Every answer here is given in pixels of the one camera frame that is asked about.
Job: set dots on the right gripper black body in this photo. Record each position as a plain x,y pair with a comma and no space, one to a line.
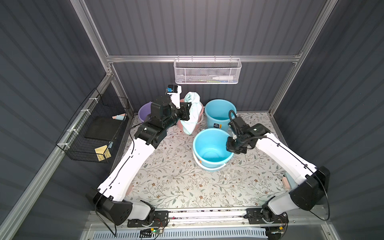
235,146

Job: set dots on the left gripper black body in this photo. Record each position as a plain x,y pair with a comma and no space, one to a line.
184,111

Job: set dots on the purple plastic bucket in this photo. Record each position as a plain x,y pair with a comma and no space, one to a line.
144,112

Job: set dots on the light green cloth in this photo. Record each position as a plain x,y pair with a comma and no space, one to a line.
194,112

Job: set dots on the pink plastic bucket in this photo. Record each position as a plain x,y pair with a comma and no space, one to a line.
200,119

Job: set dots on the blue bucket with label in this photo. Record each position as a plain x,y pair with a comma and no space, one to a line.
217,114

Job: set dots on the blue bucket white handle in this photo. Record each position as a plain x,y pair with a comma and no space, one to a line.
210,149

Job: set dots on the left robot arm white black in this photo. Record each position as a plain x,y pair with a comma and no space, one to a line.
108,199

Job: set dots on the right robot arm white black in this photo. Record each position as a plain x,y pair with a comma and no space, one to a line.
311,182

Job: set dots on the pastel card in basket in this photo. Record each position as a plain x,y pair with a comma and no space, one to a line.
120,117

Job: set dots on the floral patterned table mat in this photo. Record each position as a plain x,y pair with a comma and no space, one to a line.
170,178

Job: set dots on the white spray bottle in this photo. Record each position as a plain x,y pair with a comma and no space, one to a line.
223,79

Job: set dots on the black box in basket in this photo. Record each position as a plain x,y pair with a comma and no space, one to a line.
103,129

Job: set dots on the yellow sticky note pad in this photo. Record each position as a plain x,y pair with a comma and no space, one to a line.
103,153

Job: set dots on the pink cup with pens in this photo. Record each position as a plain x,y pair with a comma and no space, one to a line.
129,190

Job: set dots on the white ventilation grille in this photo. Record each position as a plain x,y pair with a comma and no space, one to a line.
186,234

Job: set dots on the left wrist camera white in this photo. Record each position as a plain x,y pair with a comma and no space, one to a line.
174,92

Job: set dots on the white wire wall basket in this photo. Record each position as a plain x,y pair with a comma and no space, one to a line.
200,71

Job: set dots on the black wire side basket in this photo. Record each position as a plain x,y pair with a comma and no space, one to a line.
73,142

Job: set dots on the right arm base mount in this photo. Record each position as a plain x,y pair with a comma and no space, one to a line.
262,216

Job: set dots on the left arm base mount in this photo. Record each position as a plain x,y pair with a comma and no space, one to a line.
143,214

